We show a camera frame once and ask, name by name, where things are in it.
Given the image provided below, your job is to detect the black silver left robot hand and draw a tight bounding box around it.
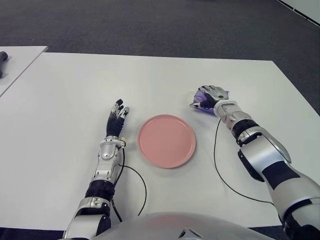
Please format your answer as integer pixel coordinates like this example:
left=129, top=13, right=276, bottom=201
left=106, top=98, right=131, bottom=138

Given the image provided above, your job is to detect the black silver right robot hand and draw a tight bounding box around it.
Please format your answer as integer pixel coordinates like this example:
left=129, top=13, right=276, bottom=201
left=189, top=84, right=230, bottom=111

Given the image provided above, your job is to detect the purple tissue paper pack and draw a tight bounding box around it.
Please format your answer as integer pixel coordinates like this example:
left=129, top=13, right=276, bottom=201
left=193, top=88, right=230, bottom=117

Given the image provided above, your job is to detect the pink round plate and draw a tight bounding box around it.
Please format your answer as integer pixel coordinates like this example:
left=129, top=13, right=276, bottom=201
left=137, top=114, right=197, bottom=169

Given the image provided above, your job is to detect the silver robot torso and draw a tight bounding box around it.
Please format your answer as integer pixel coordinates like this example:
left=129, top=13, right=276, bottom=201
left=59, top=211, right=251, bottom=240

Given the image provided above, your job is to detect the white neighbouring table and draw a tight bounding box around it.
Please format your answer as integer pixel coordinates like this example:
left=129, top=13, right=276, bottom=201
left=0, top=45, right=48, bottom=97

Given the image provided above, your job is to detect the black curved object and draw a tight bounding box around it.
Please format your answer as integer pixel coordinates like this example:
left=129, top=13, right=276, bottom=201
left=0, top=51, right=10, bottom=80

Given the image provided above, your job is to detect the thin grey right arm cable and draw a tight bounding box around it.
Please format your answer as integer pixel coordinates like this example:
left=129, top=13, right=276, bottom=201
left=213, top=118, right=275, bottom=205

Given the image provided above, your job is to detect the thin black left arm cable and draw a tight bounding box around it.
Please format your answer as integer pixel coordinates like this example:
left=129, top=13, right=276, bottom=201
left=112, top=144, right=147, bottom=223

